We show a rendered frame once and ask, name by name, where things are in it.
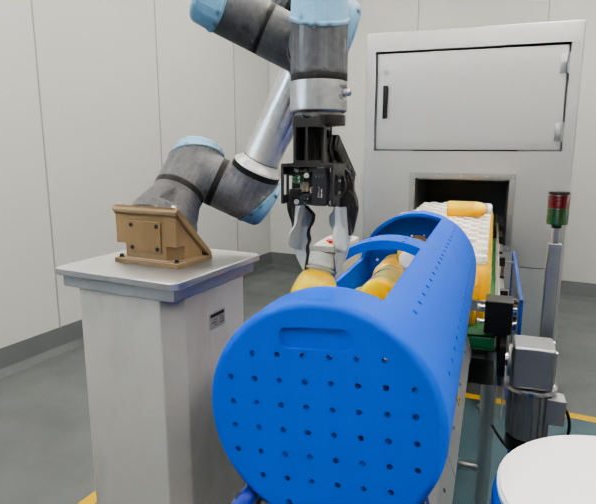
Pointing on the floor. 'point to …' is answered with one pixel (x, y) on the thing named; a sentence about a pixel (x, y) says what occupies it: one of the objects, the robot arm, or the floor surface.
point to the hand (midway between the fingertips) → (322, 260)
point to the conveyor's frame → (488, 367)
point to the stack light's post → (550, 290)
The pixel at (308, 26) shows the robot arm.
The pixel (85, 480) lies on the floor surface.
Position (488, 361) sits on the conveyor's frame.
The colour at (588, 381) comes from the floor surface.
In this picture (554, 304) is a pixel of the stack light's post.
